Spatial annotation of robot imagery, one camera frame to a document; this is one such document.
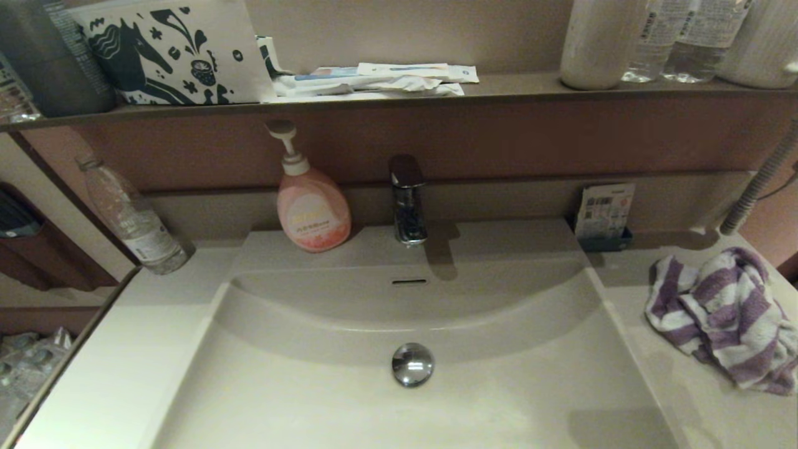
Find chrome lever faucet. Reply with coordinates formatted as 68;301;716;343
388;155;430;248

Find purple white striped towel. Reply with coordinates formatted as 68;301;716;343
644;247;798;397

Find white ceramic sink basin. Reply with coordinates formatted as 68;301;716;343
150;218;680;449

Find pink soap pump bottle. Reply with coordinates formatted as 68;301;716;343
266;120;353;253

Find white tubes and packets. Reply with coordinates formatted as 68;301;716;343
272;75;466;102

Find chrome drain stopper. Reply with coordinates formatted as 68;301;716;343
392;342;435;388

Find long white toothbrush packet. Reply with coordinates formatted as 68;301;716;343
357;62;480;84

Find blue white toothbrush packet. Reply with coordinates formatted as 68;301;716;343
294;67;377;82

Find small blue tray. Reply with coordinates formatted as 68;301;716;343
567;213;633;253

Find small card in blue holder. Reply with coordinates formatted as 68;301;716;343
575;182;636;240

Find small white green box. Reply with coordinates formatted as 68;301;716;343
256;36;295;78

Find clear plastic water bottle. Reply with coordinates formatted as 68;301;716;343
621;0;681;84
661;0;752;84
75;156;191;276

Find white ceramic bottle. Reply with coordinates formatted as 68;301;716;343
559;0;651;91

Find white horse print bag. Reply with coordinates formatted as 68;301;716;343
70;0;277;106

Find dark brown panel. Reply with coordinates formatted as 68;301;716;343
0;237;119;292

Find dark object blue rim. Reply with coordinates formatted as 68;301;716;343
0;184;41;239

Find dark grey cylinder container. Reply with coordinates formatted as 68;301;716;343
0;0;118;118

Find wrapped plastic bottle pack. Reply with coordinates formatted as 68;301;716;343
0;327;74;437

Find clear plastic packet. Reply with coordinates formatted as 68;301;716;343
0;56;41;124

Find white ribbed container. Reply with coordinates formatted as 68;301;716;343
716;0;798;89

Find brown wall shelf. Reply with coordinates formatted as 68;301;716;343
0;72;798;133

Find grey corrugated hose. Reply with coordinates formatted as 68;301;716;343
719;122;798;236

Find tan metal rail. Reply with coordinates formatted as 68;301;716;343
0;267;143;449

